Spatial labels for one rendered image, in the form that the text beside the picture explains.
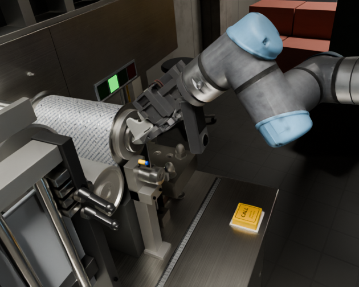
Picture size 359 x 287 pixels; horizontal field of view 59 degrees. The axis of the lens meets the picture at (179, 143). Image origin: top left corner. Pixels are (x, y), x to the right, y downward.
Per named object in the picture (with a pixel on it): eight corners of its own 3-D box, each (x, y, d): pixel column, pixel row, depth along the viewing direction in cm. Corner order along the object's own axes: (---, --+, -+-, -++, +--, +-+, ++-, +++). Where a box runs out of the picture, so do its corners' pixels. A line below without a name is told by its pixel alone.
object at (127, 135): (146, 146, 77) (129, 156, 70) (139, 145, 77) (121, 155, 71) (146, 116, 74) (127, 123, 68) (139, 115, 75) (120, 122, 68)
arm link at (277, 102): (337, 110, 50) (299, 50, 50) (298, 142, 44) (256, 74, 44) (298, 127, 56) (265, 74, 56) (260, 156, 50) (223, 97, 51)
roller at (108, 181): (97, 233, 67) (82, 190, 61) (13, 203, 78) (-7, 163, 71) (128, 195, 76) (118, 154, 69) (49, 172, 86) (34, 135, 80)
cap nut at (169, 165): (172, 180, 92) (171, 167, 90) (162, 177, 94) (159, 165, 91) (178, 172, 95) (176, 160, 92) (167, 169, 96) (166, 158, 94)
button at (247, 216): (256, 230, 91) (256, 225, 89) (232, 224, 93) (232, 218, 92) (261, 213, 96) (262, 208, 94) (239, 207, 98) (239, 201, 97)
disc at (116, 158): (127, 178, 75) (101, 140, 64) (125, 177, 75) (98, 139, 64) (153, 130, 82) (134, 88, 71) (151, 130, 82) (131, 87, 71)
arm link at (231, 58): (276, 60, 43) (243, 6, 43) (217, 101, 50) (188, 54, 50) (294, 53, 48) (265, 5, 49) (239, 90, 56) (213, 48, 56)
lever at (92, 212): (115, 234, 40) (116, 228, 39) (82, 216, 41) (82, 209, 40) (122, 226, 41) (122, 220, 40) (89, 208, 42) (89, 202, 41)
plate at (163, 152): (176, 199, 94) (174, 183, 91) (73, 170, 110) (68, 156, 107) (198, 167, 106) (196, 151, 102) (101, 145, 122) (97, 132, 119)
